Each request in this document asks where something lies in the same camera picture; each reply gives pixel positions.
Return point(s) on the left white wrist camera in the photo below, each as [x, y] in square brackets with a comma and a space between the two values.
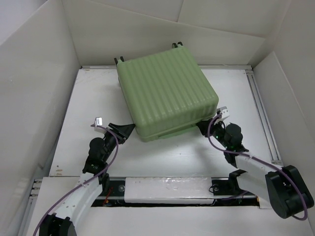
[98, 125]

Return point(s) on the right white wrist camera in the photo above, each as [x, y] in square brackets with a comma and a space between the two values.
[223, 113]

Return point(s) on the green hard-shell suitcase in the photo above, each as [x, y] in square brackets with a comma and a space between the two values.
[166, 93]

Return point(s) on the white foam block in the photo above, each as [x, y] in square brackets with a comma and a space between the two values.
[168, 190]

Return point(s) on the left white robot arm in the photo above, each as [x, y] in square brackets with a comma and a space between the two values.
[64, 216]

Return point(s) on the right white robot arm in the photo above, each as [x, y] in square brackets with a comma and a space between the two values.
[282, 187]

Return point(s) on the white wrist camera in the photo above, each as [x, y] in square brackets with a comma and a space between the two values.
[98, 125]
[223, 113]

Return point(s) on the metal base rail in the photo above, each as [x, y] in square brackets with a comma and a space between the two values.
[223, 196]

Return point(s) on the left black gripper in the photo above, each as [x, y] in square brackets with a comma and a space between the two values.
[122, 132]

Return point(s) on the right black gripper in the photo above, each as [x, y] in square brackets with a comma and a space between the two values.
[203, 125]

